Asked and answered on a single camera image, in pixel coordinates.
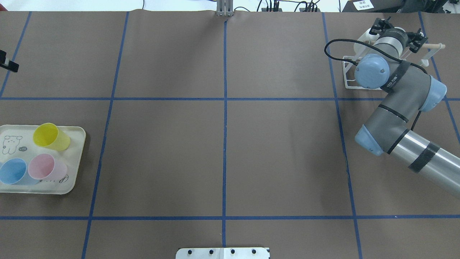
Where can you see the cream serving tray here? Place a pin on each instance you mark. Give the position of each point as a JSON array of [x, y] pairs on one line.
[[17, 142]]

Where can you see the pink cup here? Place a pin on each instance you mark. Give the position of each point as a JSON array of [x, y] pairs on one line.
[[47, 168]]

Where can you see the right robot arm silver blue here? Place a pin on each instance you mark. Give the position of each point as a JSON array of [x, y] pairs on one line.
[[409, 91]]

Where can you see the white ikea cup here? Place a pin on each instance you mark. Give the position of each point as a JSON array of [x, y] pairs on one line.
[[366, 37]]

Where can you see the black box with label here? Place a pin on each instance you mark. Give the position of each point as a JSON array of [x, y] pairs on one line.
[[372, 6]]

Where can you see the yellow cup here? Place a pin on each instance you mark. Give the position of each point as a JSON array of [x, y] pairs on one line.
[[50, 136]]

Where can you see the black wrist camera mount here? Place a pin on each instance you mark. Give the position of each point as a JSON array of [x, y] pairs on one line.
[[397, 37]]

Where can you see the aluminium frame post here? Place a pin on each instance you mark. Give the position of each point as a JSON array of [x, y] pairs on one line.
[[224, 8]]

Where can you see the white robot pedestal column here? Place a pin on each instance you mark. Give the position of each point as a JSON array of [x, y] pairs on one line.
[[224, 253]]

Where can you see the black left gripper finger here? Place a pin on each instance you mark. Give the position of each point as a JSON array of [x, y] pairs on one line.
[[7, 63]]

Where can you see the blue cup tray middle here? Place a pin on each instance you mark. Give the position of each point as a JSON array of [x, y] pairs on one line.
[[15, 172]]

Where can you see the white wire cup rack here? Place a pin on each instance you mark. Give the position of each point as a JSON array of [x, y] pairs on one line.
[[365, 71]]

